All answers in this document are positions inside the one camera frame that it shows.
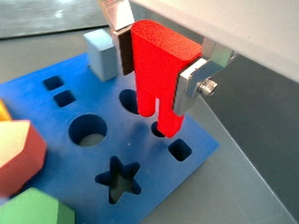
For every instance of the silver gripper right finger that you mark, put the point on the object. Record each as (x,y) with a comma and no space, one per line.
(194,79)

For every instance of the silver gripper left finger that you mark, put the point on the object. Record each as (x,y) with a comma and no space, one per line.
(120,16)

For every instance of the red two-pronged square-circle block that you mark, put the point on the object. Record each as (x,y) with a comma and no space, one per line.
(164,52)

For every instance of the blue shape sorter board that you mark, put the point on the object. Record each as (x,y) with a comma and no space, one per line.
(110,168)

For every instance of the light blue rectangular block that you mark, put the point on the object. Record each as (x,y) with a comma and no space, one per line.
(102,54)

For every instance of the yellow block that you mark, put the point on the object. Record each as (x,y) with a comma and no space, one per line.
(5,113)

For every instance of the pink-red pentagon block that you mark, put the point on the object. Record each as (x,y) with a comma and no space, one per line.
(22,155)

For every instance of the green hexagonal block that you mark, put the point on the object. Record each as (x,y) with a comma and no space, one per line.
(34,207)

